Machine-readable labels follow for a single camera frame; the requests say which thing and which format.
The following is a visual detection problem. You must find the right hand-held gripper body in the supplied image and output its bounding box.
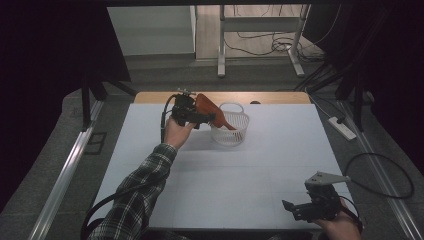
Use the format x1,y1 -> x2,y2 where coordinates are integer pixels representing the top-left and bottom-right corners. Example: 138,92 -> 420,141
304,171 -> 352,222

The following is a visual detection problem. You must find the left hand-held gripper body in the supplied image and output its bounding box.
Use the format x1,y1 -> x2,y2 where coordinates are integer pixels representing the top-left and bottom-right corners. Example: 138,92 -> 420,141
171,88 -> 201,127

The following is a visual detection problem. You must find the brown wooden hairbrush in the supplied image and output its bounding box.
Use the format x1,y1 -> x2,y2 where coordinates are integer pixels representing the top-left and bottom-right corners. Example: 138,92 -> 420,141
194,93 -> 238,131

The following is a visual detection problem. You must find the white plastic basket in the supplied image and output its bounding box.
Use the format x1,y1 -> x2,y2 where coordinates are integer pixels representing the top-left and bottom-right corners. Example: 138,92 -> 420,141
210,102 -> 250,147

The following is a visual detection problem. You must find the person's left hand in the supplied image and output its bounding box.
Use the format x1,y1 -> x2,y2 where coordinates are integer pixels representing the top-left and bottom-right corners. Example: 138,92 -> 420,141
163,116 -> 197,151

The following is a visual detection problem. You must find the person's right hand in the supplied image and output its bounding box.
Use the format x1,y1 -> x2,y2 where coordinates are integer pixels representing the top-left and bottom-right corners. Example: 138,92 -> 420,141
313,199 -> 361,240

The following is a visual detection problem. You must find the wooden table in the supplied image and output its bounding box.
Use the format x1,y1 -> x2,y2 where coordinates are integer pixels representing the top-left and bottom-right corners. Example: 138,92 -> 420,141
133,91 -> 312,105

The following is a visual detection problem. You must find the white foam board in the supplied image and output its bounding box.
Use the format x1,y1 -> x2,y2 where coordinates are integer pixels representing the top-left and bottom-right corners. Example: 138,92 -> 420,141
94,103 -> 353,230

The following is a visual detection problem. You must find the white power strip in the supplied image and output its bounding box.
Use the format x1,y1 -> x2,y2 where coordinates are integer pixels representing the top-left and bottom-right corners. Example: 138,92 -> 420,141
328,116 -> 357,142

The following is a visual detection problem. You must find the white cabinet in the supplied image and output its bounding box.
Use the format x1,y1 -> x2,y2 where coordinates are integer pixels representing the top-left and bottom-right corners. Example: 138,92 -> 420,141
107,5 -> 197,57

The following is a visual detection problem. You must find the black metal stand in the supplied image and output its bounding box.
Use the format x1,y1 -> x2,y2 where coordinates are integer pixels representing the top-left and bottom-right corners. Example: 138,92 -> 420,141
293,63 -> 367,133
81,71 -> 138,131

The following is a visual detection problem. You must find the dark curtain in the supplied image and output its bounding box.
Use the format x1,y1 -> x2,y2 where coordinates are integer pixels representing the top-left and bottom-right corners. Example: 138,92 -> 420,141
301,0 -> 424,178
0,0 -> 132,212

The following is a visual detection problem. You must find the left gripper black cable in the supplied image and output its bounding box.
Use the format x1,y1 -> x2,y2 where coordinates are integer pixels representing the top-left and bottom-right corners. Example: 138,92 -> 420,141
80,94 -> 178,240

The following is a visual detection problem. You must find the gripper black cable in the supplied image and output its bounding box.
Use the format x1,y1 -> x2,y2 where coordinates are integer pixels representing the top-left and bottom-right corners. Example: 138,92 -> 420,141
339,195 -> 364,234
80,94 -> 178,240

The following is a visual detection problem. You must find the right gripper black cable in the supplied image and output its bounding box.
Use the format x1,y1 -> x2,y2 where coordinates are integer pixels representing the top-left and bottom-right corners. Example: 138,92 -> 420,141
339,195 -> 364,234

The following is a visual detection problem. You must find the aluminium rail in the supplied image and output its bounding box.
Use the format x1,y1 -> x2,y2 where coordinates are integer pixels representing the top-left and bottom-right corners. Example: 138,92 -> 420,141
338,99 -> 424,240
28,99 -> 105,240

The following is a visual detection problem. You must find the black looped cable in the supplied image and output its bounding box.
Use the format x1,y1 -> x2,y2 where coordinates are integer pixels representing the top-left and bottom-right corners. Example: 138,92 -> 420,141
344,152 -> 415,200

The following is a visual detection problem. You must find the tangle of black floor cables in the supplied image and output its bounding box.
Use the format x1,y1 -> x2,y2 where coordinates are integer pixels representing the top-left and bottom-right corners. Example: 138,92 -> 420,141
223,4 -> 343,63

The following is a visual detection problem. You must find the white metal desk frame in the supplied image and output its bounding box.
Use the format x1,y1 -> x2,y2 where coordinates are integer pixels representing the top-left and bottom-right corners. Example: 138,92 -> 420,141
217,4 -> 312,78

